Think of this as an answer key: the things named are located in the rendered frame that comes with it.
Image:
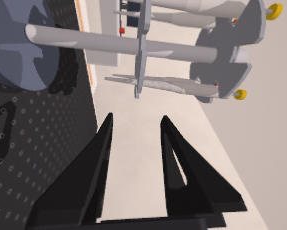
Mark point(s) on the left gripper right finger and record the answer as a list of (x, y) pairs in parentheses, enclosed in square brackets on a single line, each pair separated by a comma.
[(206, 192)]

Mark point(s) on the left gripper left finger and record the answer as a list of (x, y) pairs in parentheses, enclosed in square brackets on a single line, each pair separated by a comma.
[(73, 197)]

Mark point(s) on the grey pipette carousel stand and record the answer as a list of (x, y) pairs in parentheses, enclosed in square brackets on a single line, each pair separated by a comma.
[(29, 46)]

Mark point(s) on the white pipette with yellow button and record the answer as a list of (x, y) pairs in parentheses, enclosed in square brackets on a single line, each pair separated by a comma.
[(216, 8), (181, 87)]

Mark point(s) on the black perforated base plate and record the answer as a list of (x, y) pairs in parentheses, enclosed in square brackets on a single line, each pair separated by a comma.
[(42, 132)]

